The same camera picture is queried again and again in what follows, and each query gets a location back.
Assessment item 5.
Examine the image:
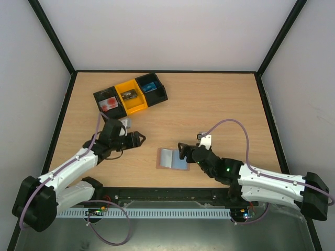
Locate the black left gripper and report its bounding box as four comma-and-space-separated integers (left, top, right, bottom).
110, 131, 146, 151

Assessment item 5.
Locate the black VIP card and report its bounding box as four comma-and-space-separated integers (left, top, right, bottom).
121, 89, 138, 101

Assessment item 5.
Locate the red card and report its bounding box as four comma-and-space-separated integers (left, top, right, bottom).
98, 96, 119, 112

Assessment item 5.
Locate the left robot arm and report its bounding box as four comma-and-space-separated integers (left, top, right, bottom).
12, 118, 146, 232

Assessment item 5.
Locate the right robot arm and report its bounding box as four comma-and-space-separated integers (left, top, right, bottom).
178, 143, 333, 221

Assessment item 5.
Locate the blue card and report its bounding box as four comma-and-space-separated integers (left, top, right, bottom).
142, 82, 157, 93

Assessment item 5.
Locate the yellow bin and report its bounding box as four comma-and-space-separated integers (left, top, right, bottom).
115, 79, 148, 116

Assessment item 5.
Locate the black bin left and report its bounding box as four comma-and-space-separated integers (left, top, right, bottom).
93, 86, 127, 122

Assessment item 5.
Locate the black bin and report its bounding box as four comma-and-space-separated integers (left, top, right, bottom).
135, 73, 168, 107
93, 86, 127, 122

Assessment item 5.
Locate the black bin right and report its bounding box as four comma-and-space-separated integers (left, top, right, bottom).
135, 73, 168, 107

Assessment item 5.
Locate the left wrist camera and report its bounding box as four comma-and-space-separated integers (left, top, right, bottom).
119, 118, 131, 136

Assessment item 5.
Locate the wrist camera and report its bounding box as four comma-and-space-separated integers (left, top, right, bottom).
196, 132, 212, 150
119, 118, 131, 136

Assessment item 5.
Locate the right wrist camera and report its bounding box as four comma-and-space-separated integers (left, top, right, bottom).
196, 132, 212, 150

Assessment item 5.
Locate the black aluminium frame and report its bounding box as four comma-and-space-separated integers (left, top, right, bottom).
0, 0, 335, 251

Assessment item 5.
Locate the slotted cable duct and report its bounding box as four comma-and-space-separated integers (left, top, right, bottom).
57, 208, 231, 219

